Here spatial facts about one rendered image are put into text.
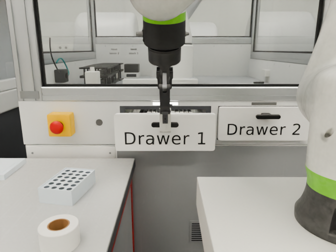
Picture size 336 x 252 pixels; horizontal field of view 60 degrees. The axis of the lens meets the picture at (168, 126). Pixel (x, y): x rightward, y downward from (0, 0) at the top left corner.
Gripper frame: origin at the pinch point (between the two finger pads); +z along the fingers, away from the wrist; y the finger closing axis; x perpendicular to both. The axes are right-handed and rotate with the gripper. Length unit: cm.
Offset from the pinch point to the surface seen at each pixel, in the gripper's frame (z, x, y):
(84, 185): 10.0, -19.7, 13.7
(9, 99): 30, -80, -65
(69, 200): 8.6, -21.6, 19.7
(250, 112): 6.1, 26.6, -13.8
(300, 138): 14.3, 43.4, -10.9
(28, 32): -16, -41, -24
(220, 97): 2.3, 17.4, -16.8
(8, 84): 24, -80, -69
